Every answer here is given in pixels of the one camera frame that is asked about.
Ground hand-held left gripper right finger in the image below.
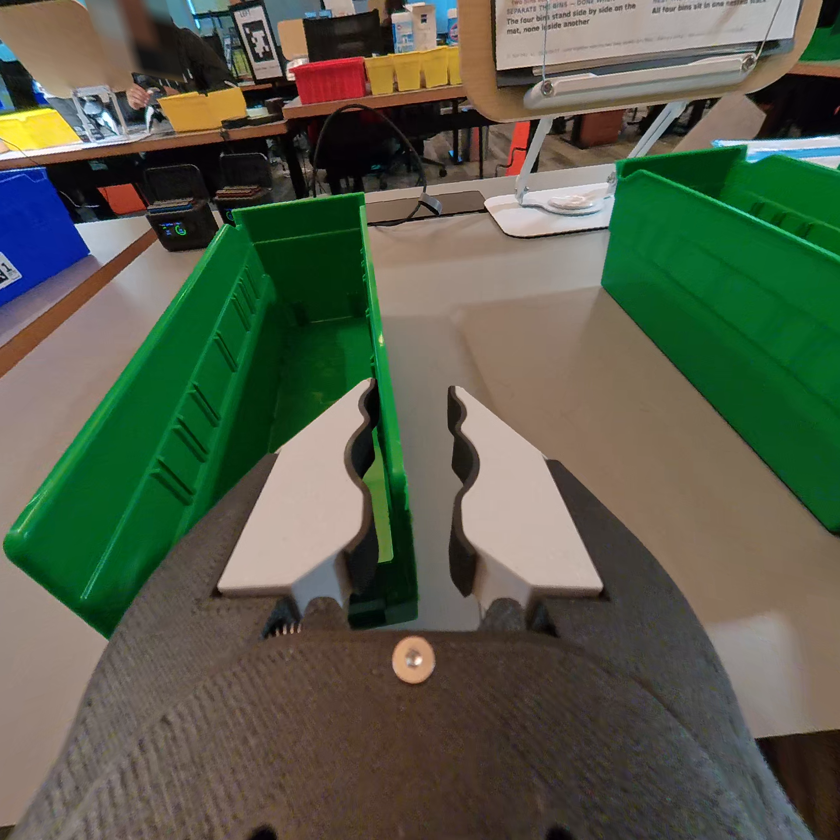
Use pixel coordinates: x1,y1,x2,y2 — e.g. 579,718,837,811
448,386,605,610

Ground blue white paper sheets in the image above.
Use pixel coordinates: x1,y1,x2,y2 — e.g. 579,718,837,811
710,134,840,164

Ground wooden workbench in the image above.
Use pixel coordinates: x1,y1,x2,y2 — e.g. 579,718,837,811
0,121,291,173
282,84,468,122

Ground black power cable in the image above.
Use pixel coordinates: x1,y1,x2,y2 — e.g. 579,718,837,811
312,104,448,215

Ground green plastic bin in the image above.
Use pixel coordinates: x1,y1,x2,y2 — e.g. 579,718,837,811
616,146,840,247
602,169,840,532
3,192,419,637

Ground wooden board document stand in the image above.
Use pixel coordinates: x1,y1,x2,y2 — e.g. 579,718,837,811
458,0,819,239

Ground tan wooden board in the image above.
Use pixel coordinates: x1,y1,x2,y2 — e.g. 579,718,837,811
0,0,114,99

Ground blue plastic bin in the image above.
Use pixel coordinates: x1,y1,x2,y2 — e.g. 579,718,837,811
0,167,91,308

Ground clear plastic box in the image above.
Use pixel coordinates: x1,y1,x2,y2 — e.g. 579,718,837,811
72,85,130,142

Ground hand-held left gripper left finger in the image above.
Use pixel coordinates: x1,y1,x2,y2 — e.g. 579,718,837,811
217,378,382,616

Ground red plastic bin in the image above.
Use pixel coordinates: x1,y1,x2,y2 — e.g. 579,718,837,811
292,58,367,105

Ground grey cardboard panel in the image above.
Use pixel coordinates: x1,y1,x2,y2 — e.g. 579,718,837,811
669,94,767,153

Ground black monitor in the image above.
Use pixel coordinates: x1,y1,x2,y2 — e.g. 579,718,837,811
303,10,385,63

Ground yellow plastic bin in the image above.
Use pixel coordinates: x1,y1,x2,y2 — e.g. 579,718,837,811
157,87,249,132
0,108,81,153

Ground brown edged side desk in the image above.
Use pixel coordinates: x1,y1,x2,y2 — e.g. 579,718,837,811
0,213,160,380

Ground black white marker sign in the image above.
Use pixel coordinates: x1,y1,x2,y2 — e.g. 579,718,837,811
231,2,284,81

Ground black battery charger case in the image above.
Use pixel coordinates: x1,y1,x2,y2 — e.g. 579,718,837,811
213,152,273,227
144,164,221,253

